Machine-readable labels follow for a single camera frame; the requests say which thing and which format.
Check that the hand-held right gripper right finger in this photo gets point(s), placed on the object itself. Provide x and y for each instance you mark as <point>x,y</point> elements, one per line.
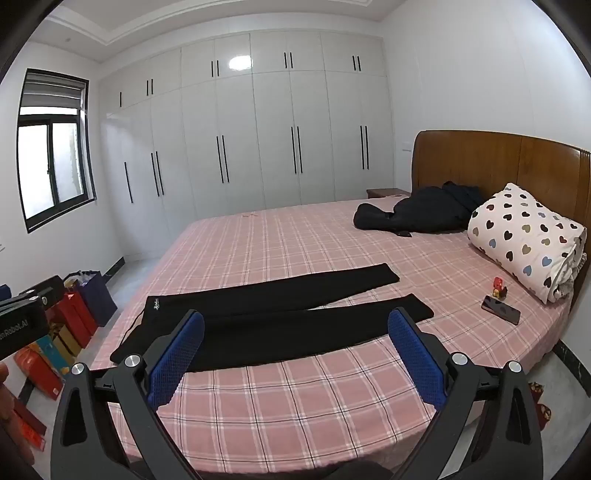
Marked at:
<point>415,355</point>

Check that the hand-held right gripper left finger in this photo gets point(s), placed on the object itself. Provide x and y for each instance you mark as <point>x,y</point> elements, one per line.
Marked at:
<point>178,355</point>

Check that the black pants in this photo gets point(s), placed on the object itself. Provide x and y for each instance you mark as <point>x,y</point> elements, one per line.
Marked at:
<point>277,332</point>

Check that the colourful printed gift box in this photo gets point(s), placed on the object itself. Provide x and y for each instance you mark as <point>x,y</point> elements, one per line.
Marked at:
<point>51,350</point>

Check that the orange red gift box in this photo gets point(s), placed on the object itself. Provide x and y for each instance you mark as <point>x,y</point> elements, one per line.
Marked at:
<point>39,374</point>

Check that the red gift bag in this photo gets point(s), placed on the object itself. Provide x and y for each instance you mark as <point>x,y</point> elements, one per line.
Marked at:
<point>76,318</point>

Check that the dark blue gift bag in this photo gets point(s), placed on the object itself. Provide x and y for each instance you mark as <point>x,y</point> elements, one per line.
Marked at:
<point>99,297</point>

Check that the flat red gift box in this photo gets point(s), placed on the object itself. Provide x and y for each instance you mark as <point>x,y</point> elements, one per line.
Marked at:
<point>30,417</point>

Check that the dark smartphone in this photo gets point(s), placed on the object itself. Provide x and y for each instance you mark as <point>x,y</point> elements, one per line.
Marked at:
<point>501,310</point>

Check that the bed with pink plaid sheet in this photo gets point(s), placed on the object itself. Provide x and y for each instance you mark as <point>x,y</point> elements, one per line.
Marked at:
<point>323,401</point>

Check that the small red toy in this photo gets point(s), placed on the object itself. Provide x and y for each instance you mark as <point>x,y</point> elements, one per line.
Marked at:
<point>499,287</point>

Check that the red patterned slippers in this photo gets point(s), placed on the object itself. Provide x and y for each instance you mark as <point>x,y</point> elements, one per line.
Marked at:
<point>539,406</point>

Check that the black jacket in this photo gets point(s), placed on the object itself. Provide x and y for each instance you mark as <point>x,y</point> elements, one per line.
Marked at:
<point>425,212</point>

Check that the heart print rolled quilt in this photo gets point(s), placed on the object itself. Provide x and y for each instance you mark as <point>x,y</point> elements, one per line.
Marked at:
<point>526,240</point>

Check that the brown wooden nightstand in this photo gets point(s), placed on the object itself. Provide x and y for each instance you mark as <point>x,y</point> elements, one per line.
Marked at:
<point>388,192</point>

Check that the black framed window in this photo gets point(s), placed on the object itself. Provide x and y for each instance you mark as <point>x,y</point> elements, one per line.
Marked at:
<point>53,152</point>

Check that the brown wooden headboard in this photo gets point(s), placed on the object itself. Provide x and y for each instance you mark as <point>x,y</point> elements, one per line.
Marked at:
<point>461,157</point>

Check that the white built-in wardrobe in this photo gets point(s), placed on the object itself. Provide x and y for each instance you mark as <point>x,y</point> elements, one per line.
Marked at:
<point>258,129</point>

